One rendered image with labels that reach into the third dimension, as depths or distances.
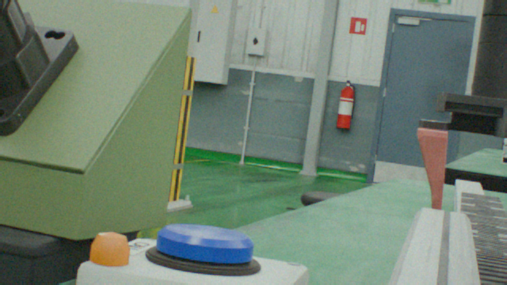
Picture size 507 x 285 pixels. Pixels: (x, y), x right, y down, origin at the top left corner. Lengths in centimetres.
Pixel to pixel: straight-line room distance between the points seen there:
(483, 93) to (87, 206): 31
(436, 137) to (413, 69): 1096
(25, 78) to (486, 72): 37
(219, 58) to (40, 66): 1111
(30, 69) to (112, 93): 7
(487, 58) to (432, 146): 7
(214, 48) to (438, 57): 270
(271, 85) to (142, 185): 1116
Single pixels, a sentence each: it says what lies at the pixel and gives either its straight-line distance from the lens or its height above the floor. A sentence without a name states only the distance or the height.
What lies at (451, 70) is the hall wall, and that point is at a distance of 1157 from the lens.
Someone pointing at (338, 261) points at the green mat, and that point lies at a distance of 83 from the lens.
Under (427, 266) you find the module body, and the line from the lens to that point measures 32.
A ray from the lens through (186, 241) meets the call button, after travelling 38.
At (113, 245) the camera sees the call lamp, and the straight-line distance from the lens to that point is 38.
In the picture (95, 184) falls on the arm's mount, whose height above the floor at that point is 82.
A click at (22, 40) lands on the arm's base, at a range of 83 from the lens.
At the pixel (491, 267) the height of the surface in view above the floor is 81.
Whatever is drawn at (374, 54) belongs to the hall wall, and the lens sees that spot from 1174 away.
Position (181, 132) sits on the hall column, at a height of 55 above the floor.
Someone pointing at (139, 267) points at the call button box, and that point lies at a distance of 38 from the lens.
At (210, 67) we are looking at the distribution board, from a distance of 1197.
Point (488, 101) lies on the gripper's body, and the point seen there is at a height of 93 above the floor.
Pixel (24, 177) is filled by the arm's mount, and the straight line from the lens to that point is 79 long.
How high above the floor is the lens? 91
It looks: 3 degrees down
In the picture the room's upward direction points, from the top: 7 degrees clockwise
